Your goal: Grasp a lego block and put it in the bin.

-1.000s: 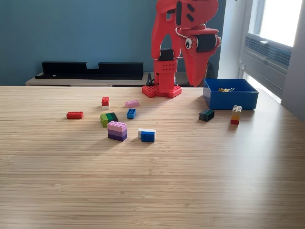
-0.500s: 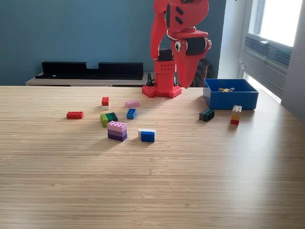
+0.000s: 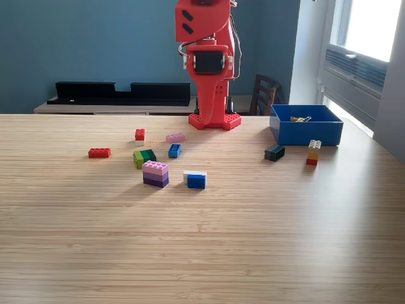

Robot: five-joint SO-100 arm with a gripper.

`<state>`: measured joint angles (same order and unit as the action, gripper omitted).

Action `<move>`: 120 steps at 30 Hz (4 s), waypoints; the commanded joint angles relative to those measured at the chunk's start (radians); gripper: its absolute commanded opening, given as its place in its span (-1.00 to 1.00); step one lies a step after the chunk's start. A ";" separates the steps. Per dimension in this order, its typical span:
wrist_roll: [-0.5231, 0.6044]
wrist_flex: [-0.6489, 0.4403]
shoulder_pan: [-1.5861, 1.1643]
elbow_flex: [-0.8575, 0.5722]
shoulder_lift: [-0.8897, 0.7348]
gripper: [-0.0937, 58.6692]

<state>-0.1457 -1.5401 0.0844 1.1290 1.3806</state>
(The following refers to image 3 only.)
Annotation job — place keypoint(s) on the blue and white brick pair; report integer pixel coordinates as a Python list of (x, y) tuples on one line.
[(196, 182)]

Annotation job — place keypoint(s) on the pale wooden sideboard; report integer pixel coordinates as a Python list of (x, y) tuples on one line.
[(95, 110)]

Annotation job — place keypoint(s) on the grey wall heater unit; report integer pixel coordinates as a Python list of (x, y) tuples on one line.
[(354, 79)]

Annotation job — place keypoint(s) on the red and white brick stack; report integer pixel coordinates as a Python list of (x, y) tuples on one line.
[(140, 135)]

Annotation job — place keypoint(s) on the flat red brick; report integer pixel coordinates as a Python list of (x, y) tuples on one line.
[(99, 153)]

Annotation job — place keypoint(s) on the small blue brick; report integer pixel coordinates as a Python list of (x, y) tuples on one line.
[(174, 151)]

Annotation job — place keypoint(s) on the white window frame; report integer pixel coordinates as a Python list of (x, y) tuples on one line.
[(343, 31)]

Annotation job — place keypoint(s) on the blue plastic bin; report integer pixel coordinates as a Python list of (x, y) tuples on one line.
[(310, 134)]

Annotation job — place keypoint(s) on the black shelf unit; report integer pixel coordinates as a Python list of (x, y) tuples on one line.
[(95, 95)]

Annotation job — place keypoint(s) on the small yellow toy digger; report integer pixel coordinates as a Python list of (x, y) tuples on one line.
[(299, 119)]

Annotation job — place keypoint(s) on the dark green brick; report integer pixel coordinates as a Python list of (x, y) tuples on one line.
[(274, 153)]

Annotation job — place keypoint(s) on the purple and pink brick stack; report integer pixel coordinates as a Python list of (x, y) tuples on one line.
[(155, 175)]

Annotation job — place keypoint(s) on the dark wooden chair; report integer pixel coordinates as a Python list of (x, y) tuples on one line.
[(264, 95)]

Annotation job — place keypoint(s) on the green brick stack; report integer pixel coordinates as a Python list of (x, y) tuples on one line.
[(142, 158)]

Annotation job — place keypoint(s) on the white yellow red brick tower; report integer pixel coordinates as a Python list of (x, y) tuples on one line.
[(313, 155)]

